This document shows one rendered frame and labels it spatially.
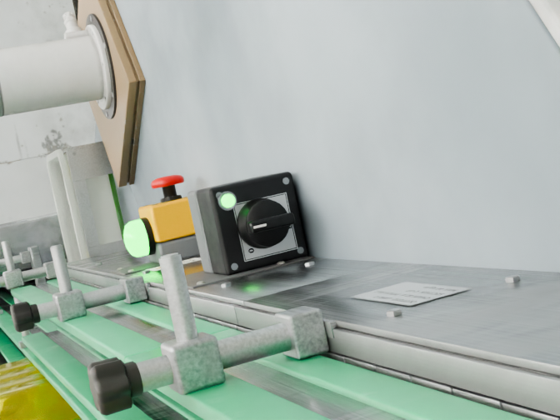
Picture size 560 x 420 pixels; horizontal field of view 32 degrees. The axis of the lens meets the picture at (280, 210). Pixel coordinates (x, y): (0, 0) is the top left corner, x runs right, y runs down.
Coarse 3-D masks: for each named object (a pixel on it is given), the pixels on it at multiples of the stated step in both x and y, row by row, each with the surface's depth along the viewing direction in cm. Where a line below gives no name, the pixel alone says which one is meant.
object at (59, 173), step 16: (48, 160) 171; (64, 160) 159; (64, 176) 159; (64, 192) 174; (64, 208) 174; (64, 224) 174; (80, 224) 160; (64, 240) 174; (80, 240) 159; (80, 256) 175
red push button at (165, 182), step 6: (156, 180) 116; (162, 180) 116; (168, 180) 116; (174, 180) 116; (180, 180) 116; (156, 186) 116; (162, 186) 116; (168, 186) 117; (174, 186) 117; (168, 192) 117; (174, 192) 117
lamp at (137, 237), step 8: (128, 224) 115; (136, 224) 115; (144, 224) 115; (128, 232) 114; (136, 232) 114; (144, 232) 114; (152, 232) 114; (128, 240) 114; (136, 240) 114; (144, 240) 114; (152, 240) 114; (128, 248) 115; (136, 248) 114; (144, 248) 115; (152, 248) 115; (136, 256) 116
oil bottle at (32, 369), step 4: (24, 368) 140; (28, 368) 140; (32, 368) 139; (36, 368) 138; (8, 372) 140; (12, 372) 139; (16, 372) 138; (20, 372) 138; (24, 372) 137; (28, 372) 137; (32, 372) 137; (36, 372) 137; (0, 376) 138; (4, 376) 138; (8, 376) 137; (12, 376) 136; (16, 376) 136; (20, 376) 136; (0, 380) 136; (4, 380) 136; (8, 380) 136
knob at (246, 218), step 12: (252, 204) 86; (264, 204) 85; (276, 204) 86; (240, 216) 86; (252, 216) 85; (264, 216) 85; (276, 216) 85; (288, 216) 85; (240, 228) 86; (252, 228) 84; (264, 228) 84; (276, 228) 86; (288, 228) 86; (252, 240) 85; (264, 240) 85; (276, 240) 86
